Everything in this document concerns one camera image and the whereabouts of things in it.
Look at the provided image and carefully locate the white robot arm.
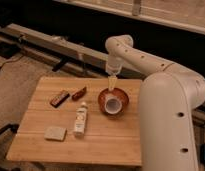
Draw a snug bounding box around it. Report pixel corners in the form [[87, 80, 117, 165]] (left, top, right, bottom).
[[105, 35, 205, 171]]

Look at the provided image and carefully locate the brown bowl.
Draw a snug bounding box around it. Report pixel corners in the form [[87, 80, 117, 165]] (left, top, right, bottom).
[[98, 88, 129, 116]]

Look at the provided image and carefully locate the beige sponge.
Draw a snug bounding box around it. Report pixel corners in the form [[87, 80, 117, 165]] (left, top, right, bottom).
[[44, 126, 67, 141]]

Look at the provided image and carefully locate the white tube bottle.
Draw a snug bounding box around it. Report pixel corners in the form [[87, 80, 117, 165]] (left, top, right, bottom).
[[73, 102, 88, 137]]

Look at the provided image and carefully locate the brown chocolate bar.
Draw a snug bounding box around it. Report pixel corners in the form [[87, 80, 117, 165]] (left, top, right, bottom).
[[50, 90, 70, 108]]

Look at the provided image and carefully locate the white cup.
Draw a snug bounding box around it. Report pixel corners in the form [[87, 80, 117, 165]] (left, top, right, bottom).
[[104, 94, 122, 115]]

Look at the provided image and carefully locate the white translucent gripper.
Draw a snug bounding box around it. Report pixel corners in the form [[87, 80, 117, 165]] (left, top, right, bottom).
[[105, 56, 123, 91]]

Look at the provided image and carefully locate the black cable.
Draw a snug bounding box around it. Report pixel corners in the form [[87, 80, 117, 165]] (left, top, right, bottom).
[[0, 53, 25, 75]]

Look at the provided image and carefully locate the long metal rail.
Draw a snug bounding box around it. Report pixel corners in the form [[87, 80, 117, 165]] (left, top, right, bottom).
[[0, 22, 145, 78]]

